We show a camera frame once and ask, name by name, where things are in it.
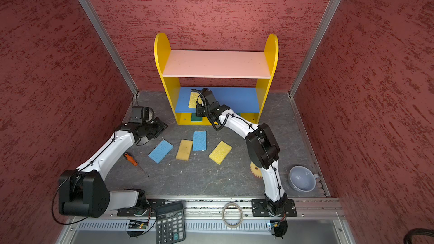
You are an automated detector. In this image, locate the red handled screwdriver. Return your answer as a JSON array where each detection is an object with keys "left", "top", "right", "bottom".
[{"left": 123, "top": 152, "right": 149, "bottom": 177}]

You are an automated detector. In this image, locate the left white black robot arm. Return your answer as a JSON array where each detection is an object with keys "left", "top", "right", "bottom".
[{"left": 56, "top": 117, "right": 168, "bottom": 218}]

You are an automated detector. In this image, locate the blue sponge far left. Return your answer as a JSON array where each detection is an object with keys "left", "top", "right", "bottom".
[{"left": 148, "top": 140, "right": 173, "bottom": 164}]

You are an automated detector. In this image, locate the yellow smiley face sponge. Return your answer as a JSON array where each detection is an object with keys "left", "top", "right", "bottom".
[{"left": 250, "top": 162, "right": 263, "bottom": 178}]

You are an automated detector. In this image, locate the right small circuit board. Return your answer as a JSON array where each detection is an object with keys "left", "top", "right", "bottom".
[{"left": 269, "top": 221, "right": 288, "bottom": 230}]

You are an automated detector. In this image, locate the clear tape ring front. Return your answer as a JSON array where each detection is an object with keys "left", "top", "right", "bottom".
[{"left": 221, "top": 202, "right": 244, "bottom": 229}]

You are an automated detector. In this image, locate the tan yellow sponge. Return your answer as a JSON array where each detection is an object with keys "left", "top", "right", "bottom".
[{"left": 176, "top": 140, "right": 193, "bottom": 161}]

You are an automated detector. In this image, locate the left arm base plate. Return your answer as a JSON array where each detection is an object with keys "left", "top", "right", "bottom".
[{"left": 117, "top": 199, "right": 166, "bottom": 218}]

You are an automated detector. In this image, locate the yellow pink blue shelf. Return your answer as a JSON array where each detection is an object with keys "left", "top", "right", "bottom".
[{"left": 154, "top": 33, "right": 279, "bottom": 125}]

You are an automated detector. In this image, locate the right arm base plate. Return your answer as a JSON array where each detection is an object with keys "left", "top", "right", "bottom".
[{"left": 251, "top": 199, "right": 297, "bottom": 218}]

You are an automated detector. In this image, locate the left small circuit board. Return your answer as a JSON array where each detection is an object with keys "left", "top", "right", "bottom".
[{"left": 127, "top": 220, "right": 149, "bottom": 230}]

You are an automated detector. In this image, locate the small circuit board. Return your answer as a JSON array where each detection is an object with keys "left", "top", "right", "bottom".
[
  {"left": 127, "top": 220, "right": 149, "bottom": 230},
  {"left": 269, "top": 221, "right": 288, "bottom": 230}
]

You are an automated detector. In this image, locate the blue sponge centre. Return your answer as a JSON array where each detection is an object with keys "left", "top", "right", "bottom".
[{"left": 192, "top": 131, "right": 207, "bottom": 151}]

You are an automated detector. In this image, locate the black cable loop corner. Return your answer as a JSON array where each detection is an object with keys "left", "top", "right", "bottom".
[{"left": 403, "top": 228, "right": 434, "bottom": 244}]

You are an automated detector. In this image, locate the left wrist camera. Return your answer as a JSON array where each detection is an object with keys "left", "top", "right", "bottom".
[{"left": 129, "top": 106, "right": 155, "bottom": 124}]

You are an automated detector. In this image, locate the black desk calculator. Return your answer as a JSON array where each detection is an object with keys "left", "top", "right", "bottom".
[{"left": 156, "top": 201, "right": 186, "bottom": 244}]

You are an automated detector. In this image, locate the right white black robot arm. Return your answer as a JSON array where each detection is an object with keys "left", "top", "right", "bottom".
[{"left": 191, "top": 88, "right": 288, "bottom": 216}]

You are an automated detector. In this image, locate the blue sponge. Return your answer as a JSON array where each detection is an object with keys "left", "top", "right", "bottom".
[
  {"left": 192, "top": 131, "right": 207, "bottom": 151},
  {"left": 148, "top": 140, "right": 173, "bottom": 164}
]

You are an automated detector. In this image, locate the dark green scouring sponge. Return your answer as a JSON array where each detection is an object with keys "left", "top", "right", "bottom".
[{"left": 191, "top": 113, "right": 203, "bottom": 123}]

